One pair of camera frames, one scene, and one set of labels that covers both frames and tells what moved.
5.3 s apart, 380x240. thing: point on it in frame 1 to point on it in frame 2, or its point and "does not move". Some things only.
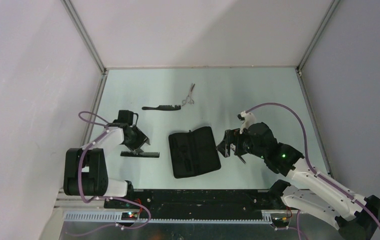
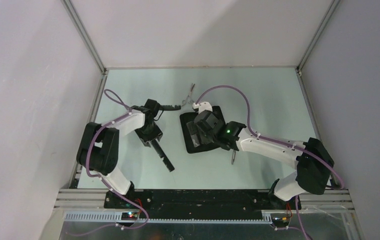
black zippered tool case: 194,153 to 186,118
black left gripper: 142,139 to 156,134
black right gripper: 224,147 to 195,130
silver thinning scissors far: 188,98 does not move
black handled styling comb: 163,107 does not move
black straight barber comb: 143,154 to 162,154
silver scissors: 242,159 to 233,157
